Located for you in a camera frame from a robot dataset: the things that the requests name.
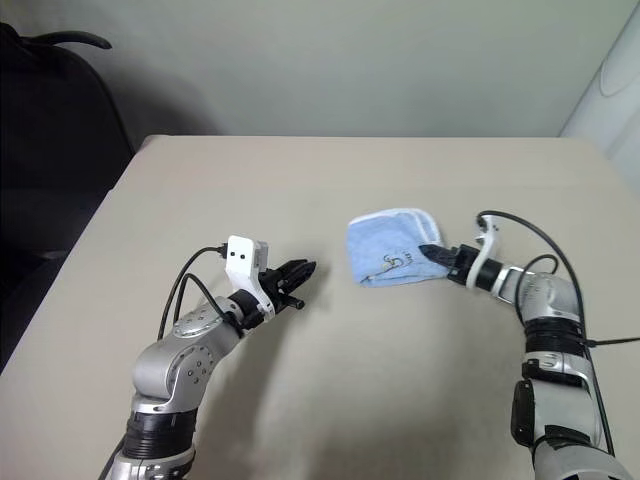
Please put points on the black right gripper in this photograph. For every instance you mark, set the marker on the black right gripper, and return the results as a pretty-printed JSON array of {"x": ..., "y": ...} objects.
[{"x": 462, "y": 262}]

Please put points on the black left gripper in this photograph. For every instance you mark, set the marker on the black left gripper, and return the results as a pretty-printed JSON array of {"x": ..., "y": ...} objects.
[{"x": 277, "y": 287}]

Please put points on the light blue towel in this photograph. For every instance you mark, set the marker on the light blue towel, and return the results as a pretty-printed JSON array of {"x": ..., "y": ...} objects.
[{"x": 380, "y": 245}]

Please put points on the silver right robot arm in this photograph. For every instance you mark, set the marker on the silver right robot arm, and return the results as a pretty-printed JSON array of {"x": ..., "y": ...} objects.
[{"x": 550, "y": 300}]

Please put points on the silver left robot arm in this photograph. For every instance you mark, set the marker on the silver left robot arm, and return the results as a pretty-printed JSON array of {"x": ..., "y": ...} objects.
[{"x": 170, "y": 365}]

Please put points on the black padded chair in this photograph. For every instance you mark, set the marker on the black padded chair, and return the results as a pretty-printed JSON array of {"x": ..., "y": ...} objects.
[{"x": 50, "y": 140}]

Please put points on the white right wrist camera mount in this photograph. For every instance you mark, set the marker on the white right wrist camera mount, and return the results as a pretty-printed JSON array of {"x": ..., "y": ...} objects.
[{"x": 489, "y": 247}]

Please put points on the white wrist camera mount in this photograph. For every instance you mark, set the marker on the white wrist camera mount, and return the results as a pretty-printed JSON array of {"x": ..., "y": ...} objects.
[
  {"x": 489, "y": 247},
  {"x": 240, "y": 260}
]

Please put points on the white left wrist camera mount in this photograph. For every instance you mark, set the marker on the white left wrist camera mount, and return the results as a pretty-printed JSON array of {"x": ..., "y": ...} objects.
[{"x": 240, "y": 260}]

